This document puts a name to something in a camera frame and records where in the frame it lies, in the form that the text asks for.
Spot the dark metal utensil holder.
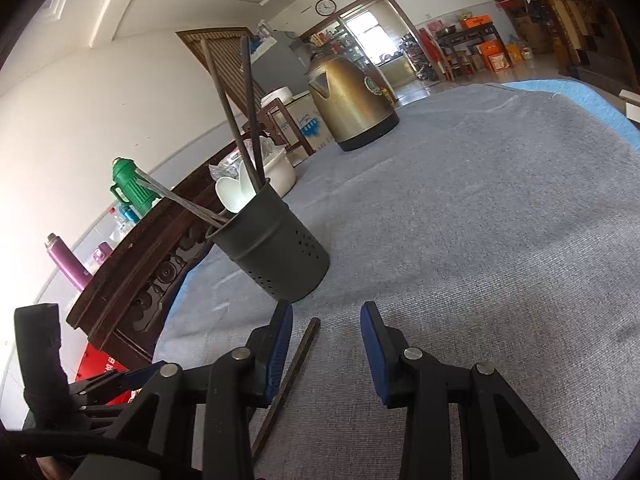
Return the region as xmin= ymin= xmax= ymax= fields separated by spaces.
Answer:
xmin=205 ymin=179 xmax=331 ymax=304

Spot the white chest freezer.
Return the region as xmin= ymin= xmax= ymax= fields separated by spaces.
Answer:
xmin=281 ymin=91 xmax=335 ymax=155

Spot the dark wooden side table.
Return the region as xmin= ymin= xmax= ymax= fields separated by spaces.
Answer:
xmin=434 ymin=22 xmax=507 ymax=82

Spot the blue table cover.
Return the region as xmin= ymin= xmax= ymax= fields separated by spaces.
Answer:
xmin=165 ymin=77 xmax=640 ymax=321

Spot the carved wooden sideboard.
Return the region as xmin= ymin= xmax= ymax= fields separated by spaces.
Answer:
xmin=65 ymin=130 xmax=282 ymax=372

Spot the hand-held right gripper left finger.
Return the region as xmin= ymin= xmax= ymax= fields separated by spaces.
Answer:
xmin=87 ymin=300 xmax=294 ymax=480

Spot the green thermos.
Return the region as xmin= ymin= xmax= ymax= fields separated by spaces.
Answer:
xmin=109 ymin=157 xmax=162 ymax=219

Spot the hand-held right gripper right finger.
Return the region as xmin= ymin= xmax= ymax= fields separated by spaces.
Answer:
xmin=360 ymin=301 xmax=581 ymax=480

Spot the white plastic spoon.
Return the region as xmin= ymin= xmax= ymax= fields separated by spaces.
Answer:
xmin=214 ymin=176 xmax=248 ymax=214
xmin=238 ymin=159 xmax=262 ymax=202

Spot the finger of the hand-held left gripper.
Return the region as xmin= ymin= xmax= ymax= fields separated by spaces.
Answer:
xmin=69 ymin=363 xmax=166 ymax=411

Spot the grey tablecloth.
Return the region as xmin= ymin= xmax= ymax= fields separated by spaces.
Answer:
xmin=152 ymin=82 xmax=640 ymax=480

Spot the bronze electric kettle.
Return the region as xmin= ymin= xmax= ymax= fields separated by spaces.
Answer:
xmin=305 ymin=52 xmax=400 ymax=154

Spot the brown striped curtain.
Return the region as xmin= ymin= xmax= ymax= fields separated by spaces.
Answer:
xmin=175 ymin=27 xmax=269 ymax=113

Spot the wooden staircase railing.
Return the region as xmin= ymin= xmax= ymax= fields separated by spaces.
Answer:
xmin=537 ymin=0 xmax=628 ymax=82

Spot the clear plastic bag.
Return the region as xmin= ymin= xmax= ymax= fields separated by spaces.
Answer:
xmin=208 ymin=136 xmax=282 ymax=182

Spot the red panel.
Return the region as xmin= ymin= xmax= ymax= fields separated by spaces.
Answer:
xmin=74 ymin=341 xmax=137 ymax=407

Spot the dark wooden chair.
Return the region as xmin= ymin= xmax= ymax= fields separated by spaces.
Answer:
xmin=259 ymin=99 xmax=317 ymax=167

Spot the plastic bottle blue label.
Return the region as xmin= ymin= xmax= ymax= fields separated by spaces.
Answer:
xmin=112 ymin=204 xmax=142 ymax=232

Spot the purple flask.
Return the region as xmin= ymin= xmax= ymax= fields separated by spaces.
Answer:
xmin=44 ymin=232 xmax=94 ymax=292

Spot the grey refrigerator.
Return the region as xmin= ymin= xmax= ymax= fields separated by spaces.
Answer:
xmin=249 ymin=29 xmax=312 ymax=97

